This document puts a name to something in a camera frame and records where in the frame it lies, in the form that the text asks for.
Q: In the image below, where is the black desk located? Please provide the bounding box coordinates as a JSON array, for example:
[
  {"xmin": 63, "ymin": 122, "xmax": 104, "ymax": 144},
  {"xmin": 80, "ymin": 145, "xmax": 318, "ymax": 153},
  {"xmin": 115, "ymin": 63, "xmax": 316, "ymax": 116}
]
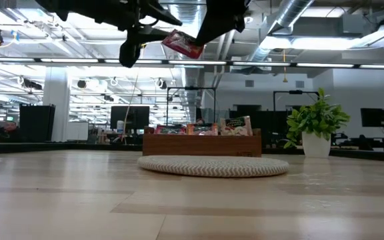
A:
[{"xmin": 331, "ymin": 133, "xmax": 384, "ymax": 153}]

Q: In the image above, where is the white cabinet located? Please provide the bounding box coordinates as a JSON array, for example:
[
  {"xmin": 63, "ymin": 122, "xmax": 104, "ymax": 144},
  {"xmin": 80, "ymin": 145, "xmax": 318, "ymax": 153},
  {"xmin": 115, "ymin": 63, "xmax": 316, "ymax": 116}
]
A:
[{"xmin": 67, "ymin": 120, "xmax": 89, "ymax": 141}]

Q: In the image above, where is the silver ventilation duct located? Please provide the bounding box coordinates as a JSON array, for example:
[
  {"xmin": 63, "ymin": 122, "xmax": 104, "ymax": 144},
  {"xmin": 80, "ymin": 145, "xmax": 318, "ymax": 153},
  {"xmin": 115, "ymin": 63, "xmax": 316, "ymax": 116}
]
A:
[
  {"xmin": 169, "ymin": 0, "xmax": 207, "ymax": 111},
  {"xmin": 247, "ymin": 0, "xmax": 313, "ymax": 63}
]

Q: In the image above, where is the black wall monitor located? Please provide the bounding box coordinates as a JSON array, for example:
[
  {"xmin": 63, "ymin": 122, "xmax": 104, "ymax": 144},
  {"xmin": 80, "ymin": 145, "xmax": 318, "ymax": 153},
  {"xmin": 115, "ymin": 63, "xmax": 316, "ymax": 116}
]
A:
[{"xmin": 360, "ymin": 107, "xmax": 384, "ymax": 128}]

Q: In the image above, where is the black metal frame rig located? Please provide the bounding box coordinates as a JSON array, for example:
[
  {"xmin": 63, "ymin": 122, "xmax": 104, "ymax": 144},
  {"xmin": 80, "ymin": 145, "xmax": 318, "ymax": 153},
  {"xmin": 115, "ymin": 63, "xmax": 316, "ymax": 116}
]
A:
[{"xmin": 273, "ymin": 89, "xmax": 320, "ymax": 113}]

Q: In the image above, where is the orange tea bag packet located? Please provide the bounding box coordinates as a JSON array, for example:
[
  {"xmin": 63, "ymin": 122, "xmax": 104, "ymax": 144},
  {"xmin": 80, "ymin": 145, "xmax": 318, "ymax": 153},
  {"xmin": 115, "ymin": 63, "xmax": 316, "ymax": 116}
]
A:
[{"xmin": 187, "ymin": 123, "xmax": 219, "ymax": 136}]

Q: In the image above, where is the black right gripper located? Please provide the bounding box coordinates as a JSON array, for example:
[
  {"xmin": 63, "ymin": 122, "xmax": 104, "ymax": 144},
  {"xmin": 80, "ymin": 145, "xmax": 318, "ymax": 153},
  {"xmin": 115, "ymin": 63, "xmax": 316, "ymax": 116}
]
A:
[{"xmin": 194, "ymin": 0, "xmax": 250, "ymax": 47}]

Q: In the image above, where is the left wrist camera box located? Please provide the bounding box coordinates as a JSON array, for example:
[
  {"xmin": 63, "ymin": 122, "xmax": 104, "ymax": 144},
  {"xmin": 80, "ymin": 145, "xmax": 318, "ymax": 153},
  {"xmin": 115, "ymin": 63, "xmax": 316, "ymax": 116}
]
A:
[{"xmin": 118, "ymin": 35, "xmax": 145, "ymax": 69}]

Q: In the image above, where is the brown wooden compartment box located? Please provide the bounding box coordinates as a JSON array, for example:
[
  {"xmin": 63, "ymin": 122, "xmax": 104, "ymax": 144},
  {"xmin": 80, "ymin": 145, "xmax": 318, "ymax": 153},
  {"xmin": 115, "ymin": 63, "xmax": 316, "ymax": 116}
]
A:
[{"xmin": 143, "ymin": 126, "xmax": 262, "ymax": 158}]

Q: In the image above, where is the round woven beige placemat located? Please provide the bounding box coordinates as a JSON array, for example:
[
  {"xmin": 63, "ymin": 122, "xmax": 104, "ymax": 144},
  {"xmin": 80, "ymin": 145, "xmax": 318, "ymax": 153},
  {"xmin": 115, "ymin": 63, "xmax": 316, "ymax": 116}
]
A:
[{"xmin": 137, "ymin": 155, "xmax": 290, "ymax": 178}]

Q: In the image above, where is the black tall cabinet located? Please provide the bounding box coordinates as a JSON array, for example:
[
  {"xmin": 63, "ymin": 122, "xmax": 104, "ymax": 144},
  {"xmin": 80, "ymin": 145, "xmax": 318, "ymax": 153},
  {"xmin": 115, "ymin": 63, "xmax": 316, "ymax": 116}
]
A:
[{"xmin": 19, "ymin": 104, "xmax": 56, "ymax": 143}]

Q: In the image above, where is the green plant in white pot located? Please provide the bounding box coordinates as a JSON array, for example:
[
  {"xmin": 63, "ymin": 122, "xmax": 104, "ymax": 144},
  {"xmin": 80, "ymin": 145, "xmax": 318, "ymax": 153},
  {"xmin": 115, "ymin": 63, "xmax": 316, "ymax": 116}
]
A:
[{"xmin": 282, "ymin": 87, "xmax": 352, "ymax": 159}]

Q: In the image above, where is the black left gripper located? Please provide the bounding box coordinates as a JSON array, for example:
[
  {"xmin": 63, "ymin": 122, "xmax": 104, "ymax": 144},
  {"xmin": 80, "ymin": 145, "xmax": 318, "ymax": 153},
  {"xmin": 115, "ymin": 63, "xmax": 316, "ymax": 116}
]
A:
[{"xmin": 111, "ymin": 0, "xmax": 183, "ymax": 43}]

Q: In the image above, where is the black aluminium table frame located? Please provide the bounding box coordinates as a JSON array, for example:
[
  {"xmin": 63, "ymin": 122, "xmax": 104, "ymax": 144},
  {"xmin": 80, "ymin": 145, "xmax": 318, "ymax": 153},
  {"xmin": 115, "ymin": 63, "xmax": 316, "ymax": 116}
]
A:
[{"xmin": 0, "ymin": 141, "xmax": 384, "ymax": 164}]

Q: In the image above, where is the white pillar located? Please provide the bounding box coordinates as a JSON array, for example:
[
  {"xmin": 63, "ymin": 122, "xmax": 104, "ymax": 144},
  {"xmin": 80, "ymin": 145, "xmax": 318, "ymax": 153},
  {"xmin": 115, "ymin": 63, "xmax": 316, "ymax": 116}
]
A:
[{"xmin": 42, "ymin": 66, "xmax": 71, "ymax": 143}]

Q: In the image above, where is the long ceiling light strip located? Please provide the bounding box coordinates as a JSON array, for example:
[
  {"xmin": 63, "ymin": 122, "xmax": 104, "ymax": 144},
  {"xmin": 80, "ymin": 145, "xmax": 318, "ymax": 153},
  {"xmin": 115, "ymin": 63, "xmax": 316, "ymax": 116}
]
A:
[{"xmin": 0, "ymin": 57, "xmax": 384, "ymax": 70}]

